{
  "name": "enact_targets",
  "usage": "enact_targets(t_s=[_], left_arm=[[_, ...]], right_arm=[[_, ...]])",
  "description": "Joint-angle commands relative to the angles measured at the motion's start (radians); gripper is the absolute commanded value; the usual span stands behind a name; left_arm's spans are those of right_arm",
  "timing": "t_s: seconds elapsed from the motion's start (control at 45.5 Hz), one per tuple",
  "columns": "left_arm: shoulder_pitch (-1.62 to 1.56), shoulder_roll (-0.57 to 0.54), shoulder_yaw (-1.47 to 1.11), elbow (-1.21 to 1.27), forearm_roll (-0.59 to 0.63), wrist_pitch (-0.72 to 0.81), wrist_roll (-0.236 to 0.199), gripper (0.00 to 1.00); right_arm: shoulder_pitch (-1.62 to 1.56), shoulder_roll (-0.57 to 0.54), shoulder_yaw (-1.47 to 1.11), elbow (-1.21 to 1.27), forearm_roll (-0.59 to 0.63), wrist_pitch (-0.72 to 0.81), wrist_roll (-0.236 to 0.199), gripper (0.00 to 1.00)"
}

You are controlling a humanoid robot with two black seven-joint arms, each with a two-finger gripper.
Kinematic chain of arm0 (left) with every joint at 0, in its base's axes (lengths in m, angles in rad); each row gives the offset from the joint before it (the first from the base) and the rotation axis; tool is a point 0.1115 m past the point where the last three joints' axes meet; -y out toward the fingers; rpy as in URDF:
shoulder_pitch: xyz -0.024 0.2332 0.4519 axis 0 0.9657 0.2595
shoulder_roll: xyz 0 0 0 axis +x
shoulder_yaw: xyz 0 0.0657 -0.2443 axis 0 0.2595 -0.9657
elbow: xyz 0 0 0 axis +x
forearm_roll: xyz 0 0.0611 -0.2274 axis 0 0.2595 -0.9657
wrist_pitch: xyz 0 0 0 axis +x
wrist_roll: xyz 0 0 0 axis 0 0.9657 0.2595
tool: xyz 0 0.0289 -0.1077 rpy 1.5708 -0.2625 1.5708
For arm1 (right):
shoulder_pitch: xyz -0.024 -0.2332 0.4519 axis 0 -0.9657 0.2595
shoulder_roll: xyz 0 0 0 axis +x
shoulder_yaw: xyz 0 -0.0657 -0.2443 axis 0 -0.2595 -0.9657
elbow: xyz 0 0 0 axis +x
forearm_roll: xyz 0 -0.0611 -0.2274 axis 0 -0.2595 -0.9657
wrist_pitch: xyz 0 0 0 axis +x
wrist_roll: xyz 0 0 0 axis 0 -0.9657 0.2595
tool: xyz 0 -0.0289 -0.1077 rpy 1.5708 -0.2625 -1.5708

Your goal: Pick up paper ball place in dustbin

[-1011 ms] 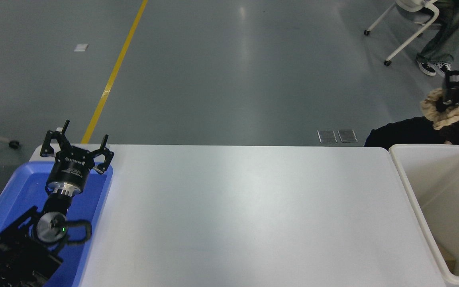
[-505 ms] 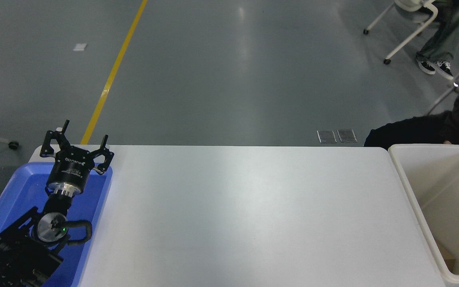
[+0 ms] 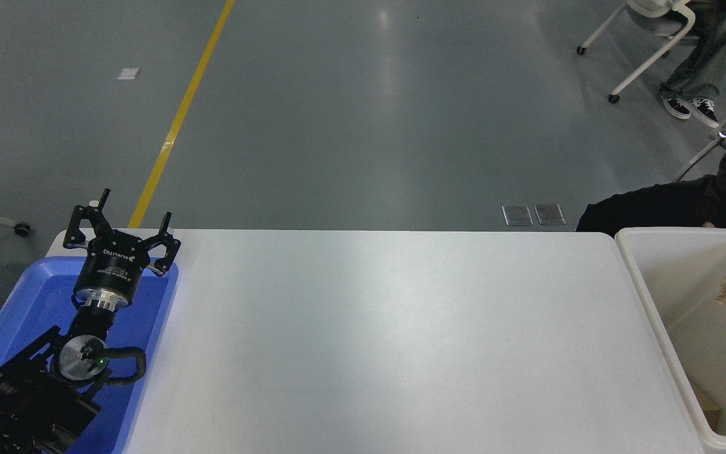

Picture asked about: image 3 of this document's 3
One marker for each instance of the white wheeled chair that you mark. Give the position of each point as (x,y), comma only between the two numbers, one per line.
(650,11)

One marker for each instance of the grey floor plate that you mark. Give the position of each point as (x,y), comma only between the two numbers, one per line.
(517,215)
(549,214)

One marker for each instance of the large pale plastic bin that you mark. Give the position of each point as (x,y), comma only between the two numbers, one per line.
(659,328)

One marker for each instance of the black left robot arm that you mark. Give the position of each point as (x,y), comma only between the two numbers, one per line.
(35,397)

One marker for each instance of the blue plastic tray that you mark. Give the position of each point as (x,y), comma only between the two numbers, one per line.
(29,296)

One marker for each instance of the white paper scrap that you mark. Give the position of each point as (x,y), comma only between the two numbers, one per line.
(128,73)

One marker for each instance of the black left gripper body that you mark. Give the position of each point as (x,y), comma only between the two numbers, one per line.
(111,265)

